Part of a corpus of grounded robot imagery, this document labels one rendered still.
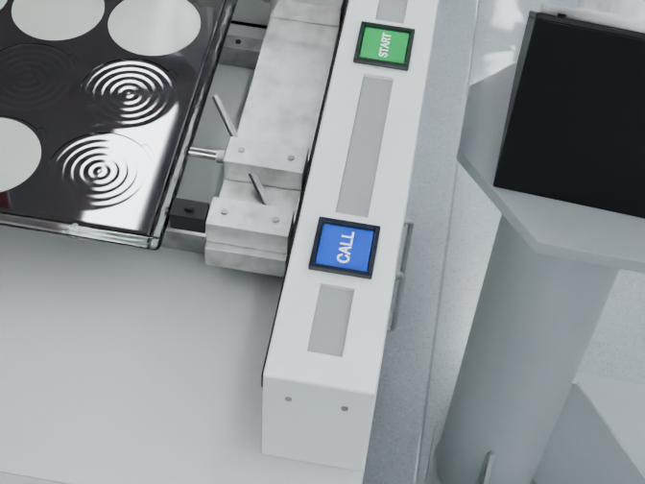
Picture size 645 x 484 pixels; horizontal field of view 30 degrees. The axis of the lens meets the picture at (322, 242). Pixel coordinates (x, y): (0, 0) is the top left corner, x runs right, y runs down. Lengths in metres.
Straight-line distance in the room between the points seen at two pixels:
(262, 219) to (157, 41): 0.27
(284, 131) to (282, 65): 0.10
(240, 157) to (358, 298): 0.23
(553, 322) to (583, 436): 0.40
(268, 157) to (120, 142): 0.15
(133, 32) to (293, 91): 0.19
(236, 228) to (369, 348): 0.21
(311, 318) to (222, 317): 0.19
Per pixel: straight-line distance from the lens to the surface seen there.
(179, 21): 1.35
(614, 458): 1.94
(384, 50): 1.23
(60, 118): 1.26
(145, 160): 1.21
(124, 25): 1.35
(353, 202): 1.10
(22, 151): 1.23
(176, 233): 1.22
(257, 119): 1.27
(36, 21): 1.36
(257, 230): 1.14
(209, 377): 1.15
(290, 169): 1.19
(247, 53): 1.39
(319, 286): 1.04
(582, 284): 1.47
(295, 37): 1.36
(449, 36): 2.68
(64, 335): 1.19
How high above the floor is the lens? 1.81
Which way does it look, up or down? 53 degrees down
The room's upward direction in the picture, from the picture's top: 5 degrees clockwise
